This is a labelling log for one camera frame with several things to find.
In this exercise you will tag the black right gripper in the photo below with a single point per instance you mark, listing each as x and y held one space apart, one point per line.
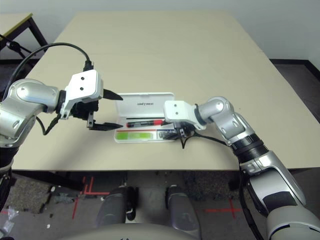
185 128

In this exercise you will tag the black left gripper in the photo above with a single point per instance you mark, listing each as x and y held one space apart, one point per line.
85 110

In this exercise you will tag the black marker with red cap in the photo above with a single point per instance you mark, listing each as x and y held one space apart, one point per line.
140 123

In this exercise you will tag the white plastic pencil case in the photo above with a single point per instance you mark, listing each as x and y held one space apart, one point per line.
150 98

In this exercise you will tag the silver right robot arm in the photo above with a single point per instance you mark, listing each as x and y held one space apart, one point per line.
225 117

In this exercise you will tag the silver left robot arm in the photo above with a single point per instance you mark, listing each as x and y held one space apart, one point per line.
27 95

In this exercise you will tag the speckled grey floor mat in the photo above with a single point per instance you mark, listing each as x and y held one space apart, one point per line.
27 195
200 182

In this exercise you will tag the grey robot right leg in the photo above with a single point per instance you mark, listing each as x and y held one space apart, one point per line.
180 212

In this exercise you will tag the grey robot leg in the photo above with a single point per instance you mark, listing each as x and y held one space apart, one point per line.
180 212
112 207

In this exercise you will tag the red tape lines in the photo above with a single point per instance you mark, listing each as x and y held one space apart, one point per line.
86 192

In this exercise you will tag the grey robot left leg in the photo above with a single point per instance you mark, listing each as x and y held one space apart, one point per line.
112 207

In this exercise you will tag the red tape cross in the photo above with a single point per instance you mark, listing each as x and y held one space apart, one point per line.
232 210

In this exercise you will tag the dark foam floor mat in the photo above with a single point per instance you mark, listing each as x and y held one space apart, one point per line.
12 75

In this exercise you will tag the grey robot torso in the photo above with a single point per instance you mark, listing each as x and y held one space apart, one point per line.
130 233

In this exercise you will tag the black tripod stand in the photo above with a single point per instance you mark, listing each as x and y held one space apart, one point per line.
11 44

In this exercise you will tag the clear plastic bag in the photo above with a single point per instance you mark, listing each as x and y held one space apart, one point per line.
7 221

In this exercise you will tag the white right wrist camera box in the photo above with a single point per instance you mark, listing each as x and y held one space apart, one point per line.
177 110

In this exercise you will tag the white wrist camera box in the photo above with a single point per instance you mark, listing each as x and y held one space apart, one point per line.
85 83
177 110

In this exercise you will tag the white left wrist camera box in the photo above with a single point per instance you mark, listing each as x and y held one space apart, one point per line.
85 83

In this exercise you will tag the beige side table black frame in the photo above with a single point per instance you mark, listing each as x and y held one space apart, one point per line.
12 23

